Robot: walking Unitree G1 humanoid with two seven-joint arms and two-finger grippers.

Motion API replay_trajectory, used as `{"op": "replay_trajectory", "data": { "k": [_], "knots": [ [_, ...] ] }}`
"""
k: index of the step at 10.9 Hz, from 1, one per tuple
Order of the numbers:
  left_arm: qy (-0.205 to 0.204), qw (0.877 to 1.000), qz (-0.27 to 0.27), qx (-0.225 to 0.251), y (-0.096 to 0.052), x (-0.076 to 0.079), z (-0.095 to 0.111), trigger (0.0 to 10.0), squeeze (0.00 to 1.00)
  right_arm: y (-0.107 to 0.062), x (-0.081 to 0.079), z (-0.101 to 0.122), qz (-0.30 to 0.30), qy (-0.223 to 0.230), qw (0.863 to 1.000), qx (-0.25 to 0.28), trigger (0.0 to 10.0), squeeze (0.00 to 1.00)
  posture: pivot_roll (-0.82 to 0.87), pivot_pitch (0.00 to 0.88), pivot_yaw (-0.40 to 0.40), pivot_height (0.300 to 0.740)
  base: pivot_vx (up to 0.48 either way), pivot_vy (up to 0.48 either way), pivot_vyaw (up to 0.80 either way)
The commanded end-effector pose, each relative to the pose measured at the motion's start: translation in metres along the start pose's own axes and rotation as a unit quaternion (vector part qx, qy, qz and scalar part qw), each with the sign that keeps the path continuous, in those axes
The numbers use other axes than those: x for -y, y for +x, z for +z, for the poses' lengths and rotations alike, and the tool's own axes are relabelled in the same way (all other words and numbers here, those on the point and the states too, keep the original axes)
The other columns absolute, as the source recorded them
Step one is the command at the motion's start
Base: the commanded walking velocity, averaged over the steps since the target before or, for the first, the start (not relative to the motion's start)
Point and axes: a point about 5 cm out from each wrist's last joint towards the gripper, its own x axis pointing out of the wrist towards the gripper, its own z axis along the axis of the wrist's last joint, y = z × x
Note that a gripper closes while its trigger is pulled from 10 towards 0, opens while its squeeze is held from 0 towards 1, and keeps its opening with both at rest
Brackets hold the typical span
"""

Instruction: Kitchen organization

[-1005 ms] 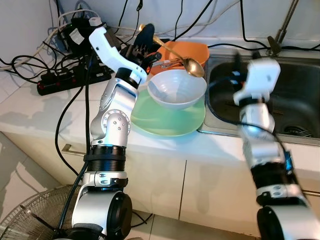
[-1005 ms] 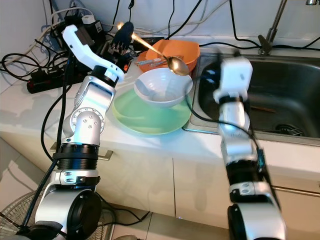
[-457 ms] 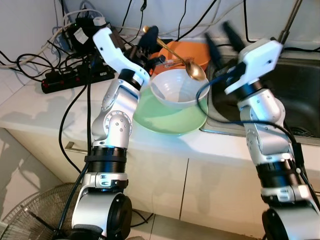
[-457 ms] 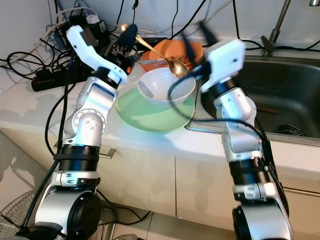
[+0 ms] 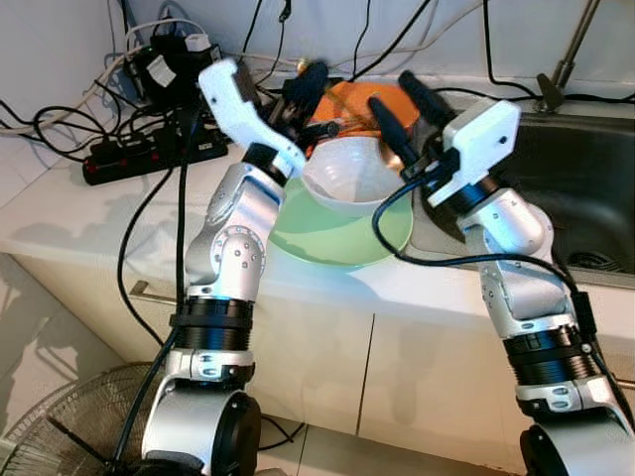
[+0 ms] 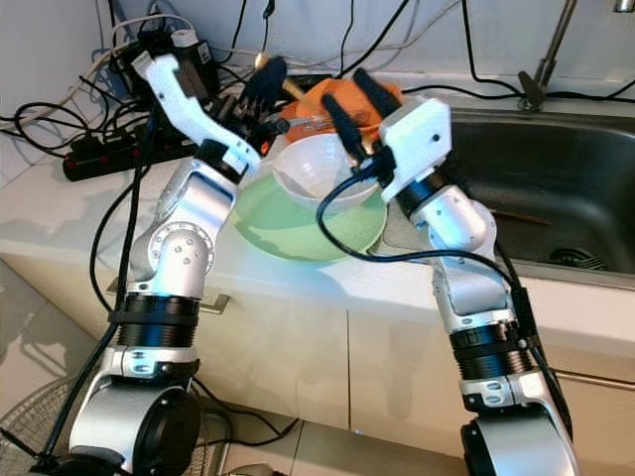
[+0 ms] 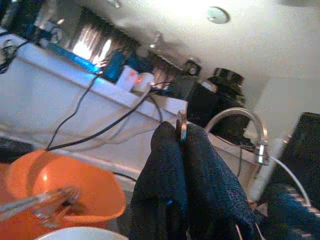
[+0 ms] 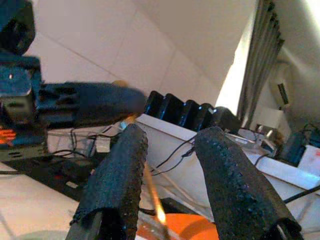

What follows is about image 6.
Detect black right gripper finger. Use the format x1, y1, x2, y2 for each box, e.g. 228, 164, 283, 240
351, 67, 405, 118
321, 94, 370, 168

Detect pale green plate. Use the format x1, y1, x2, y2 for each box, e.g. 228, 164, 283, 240
235, 174, 389, 263

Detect brown chopsticks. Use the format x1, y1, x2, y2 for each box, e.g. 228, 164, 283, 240
496, 208, 553, 228

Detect orange bowl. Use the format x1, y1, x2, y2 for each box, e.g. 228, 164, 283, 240
283, 77, 404, 141

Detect white bowl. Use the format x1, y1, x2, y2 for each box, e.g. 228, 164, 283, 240
273, 132, 379, 212

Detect large black power adapter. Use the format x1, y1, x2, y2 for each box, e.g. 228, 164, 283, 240
114, 28, 215, 101

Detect black power strip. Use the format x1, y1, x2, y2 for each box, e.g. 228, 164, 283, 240
62, 124, 191, 182

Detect metal faucet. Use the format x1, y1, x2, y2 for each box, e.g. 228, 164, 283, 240
518, 0, 582, 113

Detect stainless steel sink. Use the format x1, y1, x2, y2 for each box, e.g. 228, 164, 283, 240
382, 104, 635, 295

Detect round sink drain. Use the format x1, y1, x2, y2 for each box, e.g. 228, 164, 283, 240
546, 248, 602, 272

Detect metal cage floor fan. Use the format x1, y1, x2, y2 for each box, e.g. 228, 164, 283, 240
0, 377, 91, 476

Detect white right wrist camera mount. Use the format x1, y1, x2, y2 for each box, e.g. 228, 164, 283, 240
376, 95, 453, 205

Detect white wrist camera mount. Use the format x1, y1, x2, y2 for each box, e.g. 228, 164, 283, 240
130, 51, 262, 179
376, 95, 453, 205

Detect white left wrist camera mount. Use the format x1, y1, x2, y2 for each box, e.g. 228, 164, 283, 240
130, 51, 262, 179

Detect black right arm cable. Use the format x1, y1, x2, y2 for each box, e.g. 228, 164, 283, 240
316, 169, 539, 330

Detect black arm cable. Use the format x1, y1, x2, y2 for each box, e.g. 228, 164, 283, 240
316, 169, 539, 330
40, 109, 160, 473

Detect black cable behind sink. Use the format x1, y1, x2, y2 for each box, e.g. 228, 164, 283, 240
407, 79, 635, 102

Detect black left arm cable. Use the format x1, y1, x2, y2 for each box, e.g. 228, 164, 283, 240
40, 109, 160, 473

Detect metal cabinet handle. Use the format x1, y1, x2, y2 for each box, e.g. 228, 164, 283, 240
198, 293, 225, 317
551, 369, 635, 394

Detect black power strip cable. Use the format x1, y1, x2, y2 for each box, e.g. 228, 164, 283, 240
89, 169, 136, 300

